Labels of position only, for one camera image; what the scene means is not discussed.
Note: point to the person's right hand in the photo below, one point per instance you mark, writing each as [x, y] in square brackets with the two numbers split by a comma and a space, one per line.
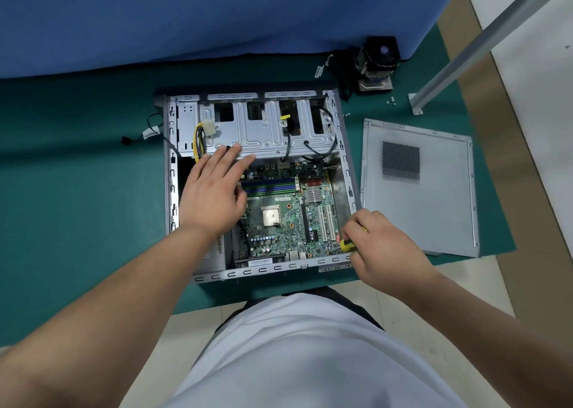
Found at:
[389, 255]

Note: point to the person's left hand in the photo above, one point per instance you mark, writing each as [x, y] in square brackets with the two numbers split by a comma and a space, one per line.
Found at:
[210, 197]

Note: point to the person's left middle finger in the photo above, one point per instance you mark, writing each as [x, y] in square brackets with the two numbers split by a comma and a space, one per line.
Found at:
[232, 156]

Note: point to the person's left thumb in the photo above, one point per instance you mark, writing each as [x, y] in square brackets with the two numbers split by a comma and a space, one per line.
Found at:
[242, 197]

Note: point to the person's right fingers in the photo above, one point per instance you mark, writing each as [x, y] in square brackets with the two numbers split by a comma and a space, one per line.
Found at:
[365, 224]

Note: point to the person's left little finger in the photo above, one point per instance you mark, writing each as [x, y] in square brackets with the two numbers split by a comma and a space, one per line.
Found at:
[198, 167]

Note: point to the yellow black screwdriver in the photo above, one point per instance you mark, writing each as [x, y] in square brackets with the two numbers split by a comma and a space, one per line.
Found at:
[345, 244]

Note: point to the person's right forearm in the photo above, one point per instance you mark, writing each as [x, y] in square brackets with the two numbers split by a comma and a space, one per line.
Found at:
[492, 345]

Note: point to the person's left forearm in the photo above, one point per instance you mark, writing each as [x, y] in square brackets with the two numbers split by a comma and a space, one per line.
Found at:
[112, 322]

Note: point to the grey open computer case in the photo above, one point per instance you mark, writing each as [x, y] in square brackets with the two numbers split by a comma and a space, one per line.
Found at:
[172, 184]

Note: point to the silver processor chip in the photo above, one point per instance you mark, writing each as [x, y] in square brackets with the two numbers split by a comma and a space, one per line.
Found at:
[271, 215]

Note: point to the grey metal drive cage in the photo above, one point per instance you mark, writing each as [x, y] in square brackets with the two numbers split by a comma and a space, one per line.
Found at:
[259, 128]

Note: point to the small silver chipset heatsink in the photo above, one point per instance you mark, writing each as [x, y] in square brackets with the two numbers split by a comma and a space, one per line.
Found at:
[314, 195]

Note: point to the green motherboard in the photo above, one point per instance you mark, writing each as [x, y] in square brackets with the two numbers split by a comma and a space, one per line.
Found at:
[293, 233]

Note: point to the grey case side panel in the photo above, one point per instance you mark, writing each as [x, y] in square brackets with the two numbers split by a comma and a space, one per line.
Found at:
[429, 206]

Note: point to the grey power supply unit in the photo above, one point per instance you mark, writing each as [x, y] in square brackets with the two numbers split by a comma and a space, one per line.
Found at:
[215, 260]

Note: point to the green work mat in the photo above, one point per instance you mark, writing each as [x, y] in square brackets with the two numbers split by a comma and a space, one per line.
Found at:
[80, 197]

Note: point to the white shirt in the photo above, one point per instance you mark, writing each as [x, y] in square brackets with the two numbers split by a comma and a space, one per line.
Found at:
[313, 358]

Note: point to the blue cloth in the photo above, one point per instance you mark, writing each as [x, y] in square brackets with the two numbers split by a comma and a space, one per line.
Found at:
[179, 13]

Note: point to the black processor cooler fan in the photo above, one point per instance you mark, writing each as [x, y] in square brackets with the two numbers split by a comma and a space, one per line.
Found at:
[377, 58]

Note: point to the silver metal post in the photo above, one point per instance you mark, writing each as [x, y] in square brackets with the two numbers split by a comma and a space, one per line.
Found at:
[483, 40]

